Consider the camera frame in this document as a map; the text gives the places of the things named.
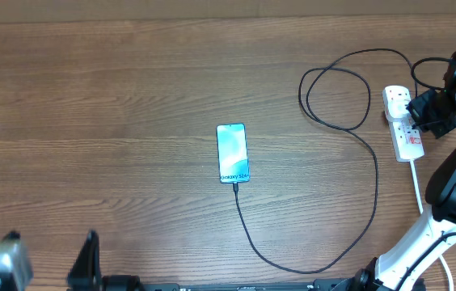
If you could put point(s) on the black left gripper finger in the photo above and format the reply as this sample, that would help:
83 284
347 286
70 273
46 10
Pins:
85 274
12 236

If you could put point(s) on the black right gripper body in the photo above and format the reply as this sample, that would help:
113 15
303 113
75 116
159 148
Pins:
436 111

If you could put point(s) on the blue Samsung Galaxy smartphone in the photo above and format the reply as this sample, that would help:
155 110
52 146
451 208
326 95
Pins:
232 153

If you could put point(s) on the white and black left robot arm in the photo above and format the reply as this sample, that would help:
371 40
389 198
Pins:
118 282

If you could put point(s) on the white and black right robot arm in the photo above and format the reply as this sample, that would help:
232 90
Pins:
435 230

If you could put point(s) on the white charger plug adapter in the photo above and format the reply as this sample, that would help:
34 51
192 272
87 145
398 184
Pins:
396 107

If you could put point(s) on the white power strip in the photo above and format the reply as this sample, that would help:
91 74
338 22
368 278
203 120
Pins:
406 140

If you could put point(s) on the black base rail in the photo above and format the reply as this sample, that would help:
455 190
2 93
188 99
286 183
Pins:
252 287

